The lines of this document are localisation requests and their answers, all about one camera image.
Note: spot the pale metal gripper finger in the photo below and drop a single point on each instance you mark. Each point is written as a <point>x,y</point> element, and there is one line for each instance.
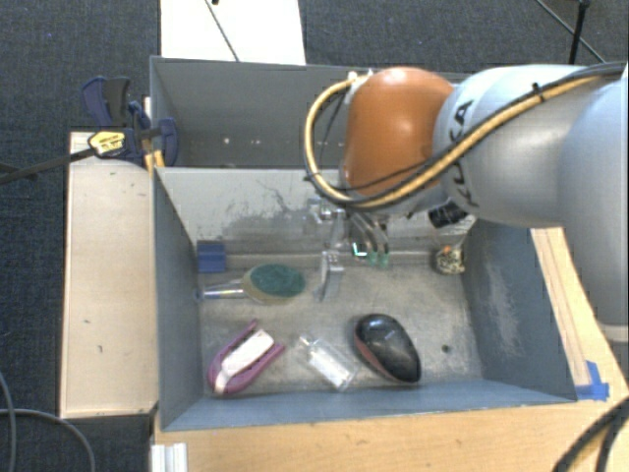
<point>336,280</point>
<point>324,273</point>

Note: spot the clear plastic bottle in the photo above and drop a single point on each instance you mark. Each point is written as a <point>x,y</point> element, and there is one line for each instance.
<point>326,362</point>

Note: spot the black and red computer mouse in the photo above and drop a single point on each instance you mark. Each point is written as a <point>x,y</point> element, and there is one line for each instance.
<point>388,347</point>

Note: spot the small patterned ball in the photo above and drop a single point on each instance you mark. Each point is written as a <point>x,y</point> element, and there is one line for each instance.
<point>449,261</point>

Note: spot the grey metal bin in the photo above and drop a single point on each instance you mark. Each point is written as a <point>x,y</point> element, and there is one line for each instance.
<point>422,312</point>

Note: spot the small blue block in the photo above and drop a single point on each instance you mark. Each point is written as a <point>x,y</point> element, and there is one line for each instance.
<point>210,257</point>

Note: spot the purple and white curved clip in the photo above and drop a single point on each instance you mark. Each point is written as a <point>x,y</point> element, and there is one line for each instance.
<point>243,357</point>

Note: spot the pale wood flat board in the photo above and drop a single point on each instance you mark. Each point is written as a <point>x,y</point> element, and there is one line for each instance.
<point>108,288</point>

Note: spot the black cylinder on white bracket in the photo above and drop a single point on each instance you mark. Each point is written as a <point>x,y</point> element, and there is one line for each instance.
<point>444,214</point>

